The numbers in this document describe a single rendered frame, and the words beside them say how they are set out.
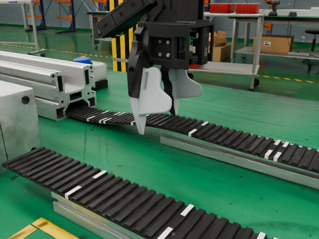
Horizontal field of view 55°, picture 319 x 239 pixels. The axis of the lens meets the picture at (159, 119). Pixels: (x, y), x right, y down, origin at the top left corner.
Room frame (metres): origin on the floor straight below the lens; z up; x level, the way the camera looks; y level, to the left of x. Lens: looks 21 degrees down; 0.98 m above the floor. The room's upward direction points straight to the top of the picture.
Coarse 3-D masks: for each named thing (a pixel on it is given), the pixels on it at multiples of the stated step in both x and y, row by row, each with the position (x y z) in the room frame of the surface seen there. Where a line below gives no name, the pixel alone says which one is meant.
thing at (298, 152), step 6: (294, 144) 0.33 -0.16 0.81; (288, 150) 0.32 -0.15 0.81; (294, 150) 0.32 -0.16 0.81; (300, 150) 0.32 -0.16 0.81; (306, 150) 0.32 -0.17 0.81; (288, 156) 0.30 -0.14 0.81; (294, 156) 0.31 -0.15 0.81; (300, 156) 0.30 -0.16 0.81; (282, 162) 0.29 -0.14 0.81; (288, 162) 0.29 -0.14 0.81; (294, 162) 0.29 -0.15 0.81; (300, 162) 0.29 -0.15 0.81
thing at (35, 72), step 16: (0, 64) 0.58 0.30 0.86; (16, 64) 0.58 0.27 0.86; (32, 64) 0.64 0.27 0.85; (48, 64) 0.61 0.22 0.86; (64, 64) 0.59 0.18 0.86; (80, 64) 0.58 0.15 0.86; (0, 80) 0.58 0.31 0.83; (16, 80) 0.55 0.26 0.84; (32, 80) 0.54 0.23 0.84; (48, 80) 0.50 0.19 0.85; (64, 80) 0.59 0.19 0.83; (80, 80) 0.56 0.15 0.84; (48, 96) 0.50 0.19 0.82; (64, 96) 0.52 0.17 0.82; (80, 96) 0.55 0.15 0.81; (48, 112) 0.50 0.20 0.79; (64, 112) 0.51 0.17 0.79
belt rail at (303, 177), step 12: (168, 132) 0.40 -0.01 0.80; (168, 144) 0.40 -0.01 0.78; (180, 144) 0.39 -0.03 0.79; (192, 144) 0.38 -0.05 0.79; (204, 144) 0.38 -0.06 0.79; (216, 156) 0.36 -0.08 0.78; (228, 156) 0.35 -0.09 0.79; (240, 156) 0.35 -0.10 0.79; (252, 156) 0.33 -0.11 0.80; (252, 168) 0.33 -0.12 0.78; (264, 168) 0.32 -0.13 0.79; (276, 168) 0.32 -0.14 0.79; (288, 168) 0.31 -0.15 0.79; (288, 180) 0.31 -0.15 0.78; (300, 180) 0.30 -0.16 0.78; (312, 180) 0.29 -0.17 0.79
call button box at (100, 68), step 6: (96, 66) 0.69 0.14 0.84; (102, 66) 0.71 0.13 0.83; (90, 72) 0.68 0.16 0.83; (96, 72) 0.69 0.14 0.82; (102, 72) 0.71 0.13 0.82; (96, 78) 0.69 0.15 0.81; (102, 78) 0.71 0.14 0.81; (96, 84) 0.69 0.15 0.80; (102, 84) 0.71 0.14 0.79; (96, 90) 0.69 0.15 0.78
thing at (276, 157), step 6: (276, 144) 0.33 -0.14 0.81; (282, 144) 0.34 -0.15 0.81; (288, 144) 0.33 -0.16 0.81; (270, 150) 0.32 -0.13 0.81; (276, 150) 0.32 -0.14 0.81; (282, 150) 0.32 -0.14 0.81; (264, 156) 0.31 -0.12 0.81; (270, 156) 0.31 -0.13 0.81; (276, 156) 0.30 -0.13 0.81; (282, 156) 0.31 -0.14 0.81
